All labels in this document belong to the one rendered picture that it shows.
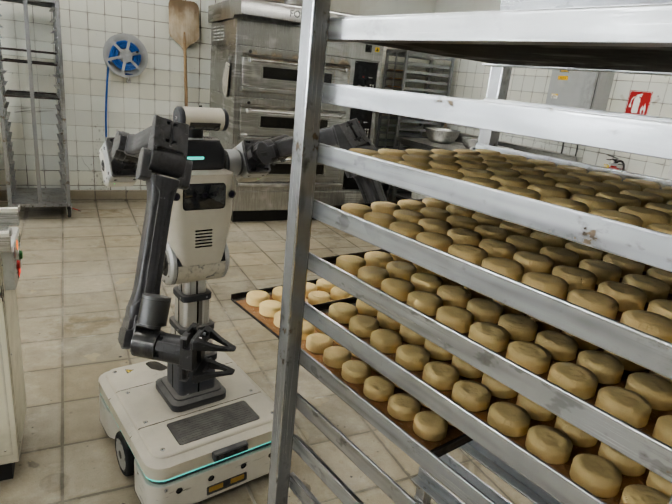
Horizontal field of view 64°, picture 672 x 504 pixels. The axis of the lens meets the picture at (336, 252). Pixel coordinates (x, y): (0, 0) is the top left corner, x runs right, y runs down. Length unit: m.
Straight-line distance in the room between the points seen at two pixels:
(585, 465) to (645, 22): 0.44
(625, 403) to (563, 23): 0.38
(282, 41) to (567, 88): 2.56
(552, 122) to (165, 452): 1.59
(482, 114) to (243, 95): 4.59
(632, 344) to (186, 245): 1.46
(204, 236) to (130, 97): 4.25
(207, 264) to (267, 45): 3.58
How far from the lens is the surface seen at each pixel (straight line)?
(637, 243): 0.54
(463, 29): 0.65
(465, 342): 0.66
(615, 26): 0.56
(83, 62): 5.94
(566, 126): 0.56
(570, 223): 0.56
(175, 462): 1.88
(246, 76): 5.12
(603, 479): 0.67
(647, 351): 0.55
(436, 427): 0.82
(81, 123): 5.98
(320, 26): 0.83
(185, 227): 1.77
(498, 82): 1.14
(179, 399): 2.04
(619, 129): 0.54
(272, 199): 5.39
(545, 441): 0.69
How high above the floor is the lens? 1.43
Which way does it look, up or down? 18 degrees down
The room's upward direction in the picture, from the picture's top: 6 degrees clockwise
